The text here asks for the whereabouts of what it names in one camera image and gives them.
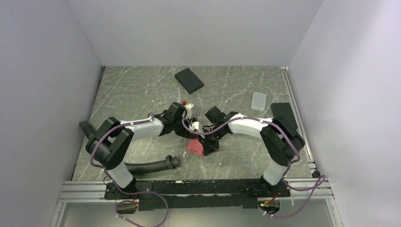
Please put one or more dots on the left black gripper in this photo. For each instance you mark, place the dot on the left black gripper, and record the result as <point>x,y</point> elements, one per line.
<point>186,134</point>

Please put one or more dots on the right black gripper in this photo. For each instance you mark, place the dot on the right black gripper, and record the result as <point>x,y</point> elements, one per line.
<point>208,147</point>

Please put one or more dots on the red paper box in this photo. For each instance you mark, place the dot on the red paper box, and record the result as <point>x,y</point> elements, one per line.
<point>194,146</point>

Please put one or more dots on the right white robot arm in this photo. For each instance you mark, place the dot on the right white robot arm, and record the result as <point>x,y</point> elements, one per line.
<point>280,137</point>

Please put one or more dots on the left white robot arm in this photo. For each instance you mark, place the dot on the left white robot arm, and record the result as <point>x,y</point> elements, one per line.
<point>109,144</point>

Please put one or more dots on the black flat box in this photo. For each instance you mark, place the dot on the black flat box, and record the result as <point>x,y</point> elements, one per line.
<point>189,80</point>

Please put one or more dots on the clear plastic case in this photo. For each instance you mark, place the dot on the clear plastic case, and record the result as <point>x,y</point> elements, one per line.
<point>258,101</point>

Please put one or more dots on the black ridged tray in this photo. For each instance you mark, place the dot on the black ridged tray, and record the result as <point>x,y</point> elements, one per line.
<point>285,110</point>

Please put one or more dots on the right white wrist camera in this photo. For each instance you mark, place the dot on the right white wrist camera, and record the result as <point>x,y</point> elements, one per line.
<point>195,127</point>

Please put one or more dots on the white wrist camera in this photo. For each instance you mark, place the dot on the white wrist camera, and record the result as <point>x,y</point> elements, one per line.
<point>188,109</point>
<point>195,127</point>

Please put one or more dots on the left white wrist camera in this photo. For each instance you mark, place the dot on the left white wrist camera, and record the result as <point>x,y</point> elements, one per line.
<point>188,109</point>

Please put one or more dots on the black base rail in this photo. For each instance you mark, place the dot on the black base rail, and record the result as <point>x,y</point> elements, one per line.
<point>157,194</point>

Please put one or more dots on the aluminium frame rail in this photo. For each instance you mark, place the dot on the aluminium frame rail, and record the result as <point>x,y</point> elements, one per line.
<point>300,189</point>

